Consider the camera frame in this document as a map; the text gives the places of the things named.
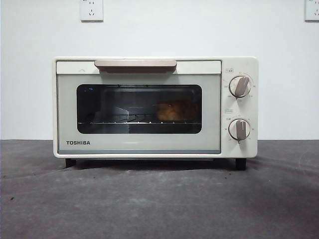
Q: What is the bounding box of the golden brown bread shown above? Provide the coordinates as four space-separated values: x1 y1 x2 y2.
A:
154 100 200 122

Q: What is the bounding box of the oven door with beige handle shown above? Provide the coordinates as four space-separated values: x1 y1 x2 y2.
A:
56 59 222 154

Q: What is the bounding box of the cream Toshiba toaster oven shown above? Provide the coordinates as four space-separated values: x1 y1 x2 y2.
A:
52 56 259 171

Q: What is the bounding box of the cream beige timer knob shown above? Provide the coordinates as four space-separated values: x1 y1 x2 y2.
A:
228 118 251 143

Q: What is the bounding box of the cream beige temperature knob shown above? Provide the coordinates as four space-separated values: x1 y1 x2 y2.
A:
228 76 252 98

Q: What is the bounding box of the metal wire oven rack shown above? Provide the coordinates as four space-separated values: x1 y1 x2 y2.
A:
77 114 201 125

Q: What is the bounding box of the white wall socket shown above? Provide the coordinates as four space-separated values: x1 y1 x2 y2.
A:
304 0 319 22
80 0 104 22

